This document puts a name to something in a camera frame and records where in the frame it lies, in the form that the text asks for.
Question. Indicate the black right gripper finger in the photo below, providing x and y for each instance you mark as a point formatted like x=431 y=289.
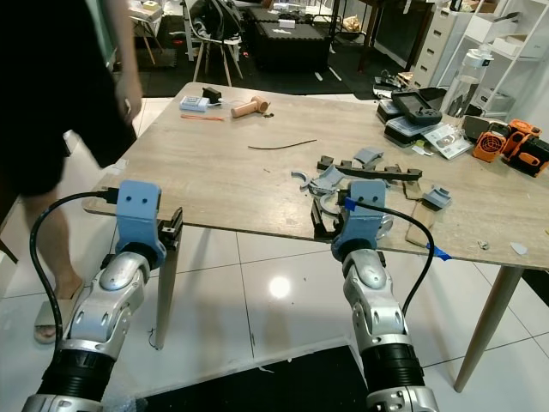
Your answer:
x=318 y=219

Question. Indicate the curved grey printed part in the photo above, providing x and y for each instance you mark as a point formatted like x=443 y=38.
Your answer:
x=326 y=180

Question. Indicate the wooden table leg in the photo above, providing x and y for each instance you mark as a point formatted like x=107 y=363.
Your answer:
x=489 y=326
x=165 y=296

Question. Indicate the small grey printed part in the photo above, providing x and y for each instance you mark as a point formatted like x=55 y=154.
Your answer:
x=369 y=155

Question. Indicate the thin black strip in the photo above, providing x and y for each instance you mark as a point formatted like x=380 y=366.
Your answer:
x=281 y=146

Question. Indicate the beige wooden block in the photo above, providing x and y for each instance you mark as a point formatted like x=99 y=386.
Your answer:
x=422 y=230

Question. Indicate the blocky grey printed part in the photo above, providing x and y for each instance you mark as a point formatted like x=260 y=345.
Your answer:
x=437 y=198

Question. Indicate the clear plastic parts case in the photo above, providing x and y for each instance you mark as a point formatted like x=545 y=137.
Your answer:
x=407 y=133

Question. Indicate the thin orange stick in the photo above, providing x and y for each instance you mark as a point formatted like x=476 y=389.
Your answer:
x=202 y=117

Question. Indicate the small blue white box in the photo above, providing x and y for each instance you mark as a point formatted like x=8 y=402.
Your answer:
x=195 y=104

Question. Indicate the beige slide sandal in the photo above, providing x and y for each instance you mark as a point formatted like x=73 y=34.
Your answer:
x=56 y=322

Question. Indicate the white printed booklet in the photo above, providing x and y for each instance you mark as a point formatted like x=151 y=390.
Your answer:
x=448 y=142

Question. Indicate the small black block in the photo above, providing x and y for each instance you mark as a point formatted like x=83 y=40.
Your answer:
x=211 y=94

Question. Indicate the black tablet controller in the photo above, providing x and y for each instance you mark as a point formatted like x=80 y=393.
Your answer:
x=419 y=105

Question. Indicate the black floor mat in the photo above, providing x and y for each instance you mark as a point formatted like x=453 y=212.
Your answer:
x=266 y=386

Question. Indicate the black equipment crate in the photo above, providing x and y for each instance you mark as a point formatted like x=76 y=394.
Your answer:
x=292 y=47

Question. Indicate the orange round fan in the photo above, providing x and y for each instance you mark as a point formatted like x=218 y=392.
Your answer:
x=489 y=146

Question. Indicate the small white triangle piece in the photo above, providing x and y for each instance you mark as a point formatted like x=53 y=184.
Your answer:
x=519 y=249

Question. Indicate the person in black clothes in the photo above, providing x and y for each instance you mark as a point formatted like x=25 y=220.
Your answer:
x=51 y=86

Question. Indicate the clear water bottle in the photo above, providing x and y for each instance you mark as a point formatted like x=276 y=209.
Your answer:
x=470 y=77

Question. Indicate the dark wooden desk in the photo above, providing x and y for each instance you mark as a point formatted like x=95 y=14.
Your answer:
x=399 y=30

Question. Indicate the orange black power tool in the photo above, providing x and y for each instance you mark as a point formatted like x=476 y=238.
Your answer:
x=527 y=146

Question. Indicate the metal chair with black bag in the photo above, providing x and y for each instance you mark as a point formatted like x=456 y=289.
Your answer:
x=214 y=26

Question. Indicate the white shelf unit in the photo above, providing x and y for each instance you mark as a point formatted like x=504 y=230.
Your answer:
x=515 y=39

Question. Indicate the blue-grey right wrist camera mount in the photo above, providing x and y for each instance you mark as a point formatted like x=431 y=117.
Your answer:
x=362 y=215

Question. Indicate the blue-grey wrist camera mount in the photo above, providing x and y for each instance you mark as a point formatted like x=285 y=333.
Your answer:
x=362 y=215
x=139 y=219

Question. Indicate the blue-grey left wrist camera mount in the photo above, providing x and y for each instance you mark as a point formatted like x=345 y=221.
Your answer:
x=139 y=219

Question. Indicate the long black rail part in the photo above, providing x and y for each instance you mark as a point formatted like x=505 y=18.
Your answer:
x=382 y=171

